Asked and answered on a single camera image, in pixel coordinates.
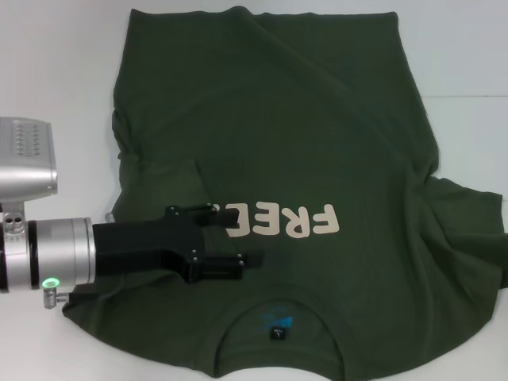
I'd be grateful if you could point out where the dark green FREE-print T-shirt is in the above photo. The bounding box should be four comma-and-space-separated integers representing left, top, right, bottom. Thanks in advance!
61, 6, 508, 358

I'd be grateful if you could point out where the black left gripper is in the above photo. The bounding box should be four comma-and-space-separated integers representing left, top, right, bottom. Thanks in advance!
91, 202, 266, 285

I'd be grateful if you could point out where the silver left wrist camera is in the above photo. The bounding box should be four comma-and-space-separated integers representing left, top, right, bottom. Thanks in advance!
0, 116, 59, 223

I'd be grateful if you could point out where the left gripper cable with plug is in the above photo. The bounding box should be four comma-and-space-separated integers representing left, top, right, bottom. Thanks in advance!
42, 286, 72, 311

